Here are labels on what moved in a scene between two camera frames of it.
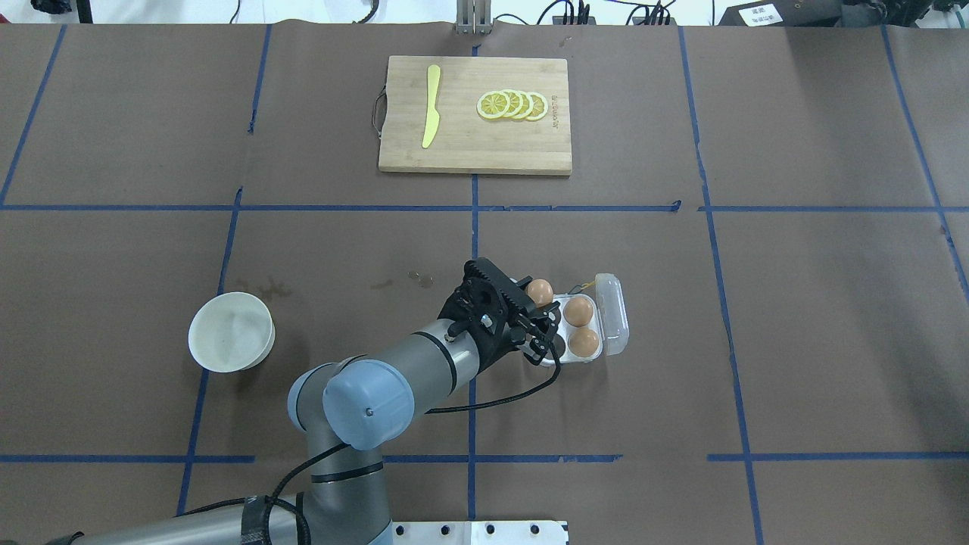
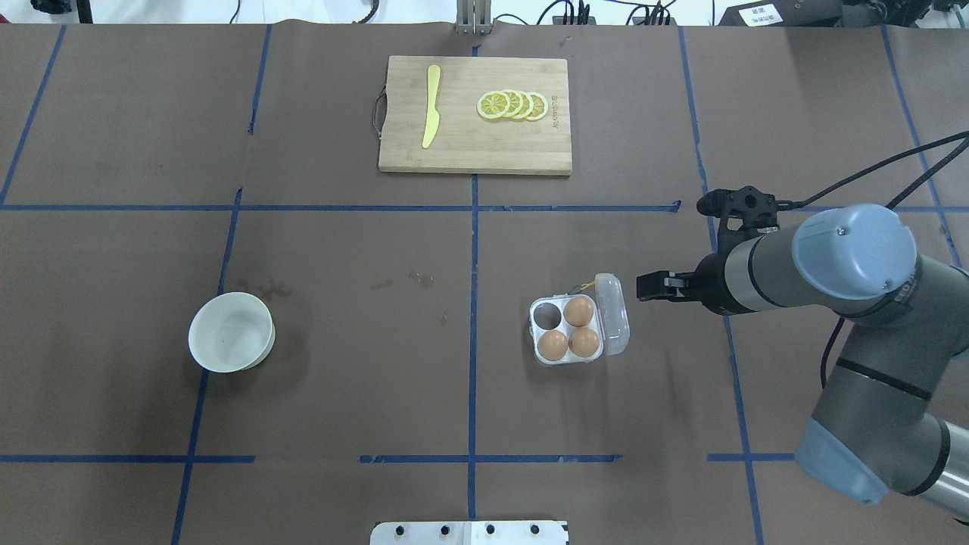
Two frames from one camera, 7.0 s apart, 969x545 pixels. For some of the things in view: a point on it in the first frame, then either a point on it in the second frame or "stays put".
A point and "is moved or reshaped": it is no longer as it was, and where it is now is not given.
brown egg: x=540 y=292 is moved or reshaped
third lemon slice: x=528 y=104 stays put
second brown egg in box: x=584 y=342 stays put
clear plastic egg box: x=592 y=326 stays put
